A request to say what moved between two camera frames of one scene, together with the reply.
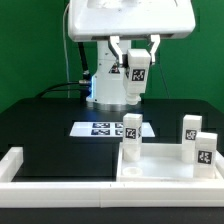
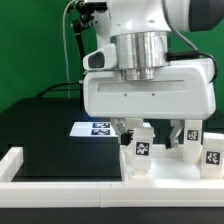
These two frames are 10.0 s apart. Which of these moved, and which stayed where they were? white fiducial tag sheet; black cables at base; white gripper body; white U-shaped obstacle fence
Moved: white gripper body
Stayed: white U-shaped obstacle fence; white fiducial tag sheet; black cables at base
